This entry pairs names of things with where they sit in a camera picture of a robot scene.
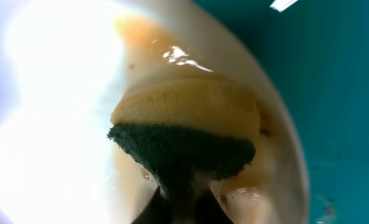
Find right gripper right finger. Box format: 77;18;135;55
198;189;233;224

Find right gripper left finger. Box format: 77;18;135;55
131;187;172;224

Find yellow green sponge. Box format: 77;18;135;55
106;77;263;215

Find white plate with sauce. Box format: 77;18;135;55
0;1;309;223

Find teal plastic tray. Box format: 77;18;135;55
199;0;369;224

